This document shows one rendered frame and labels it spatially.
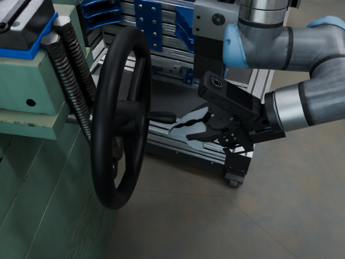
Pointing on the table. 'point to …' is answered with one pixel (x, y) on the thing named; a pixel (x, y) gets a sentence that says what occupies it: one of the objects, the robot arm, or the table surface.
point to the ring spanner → (11, 16)
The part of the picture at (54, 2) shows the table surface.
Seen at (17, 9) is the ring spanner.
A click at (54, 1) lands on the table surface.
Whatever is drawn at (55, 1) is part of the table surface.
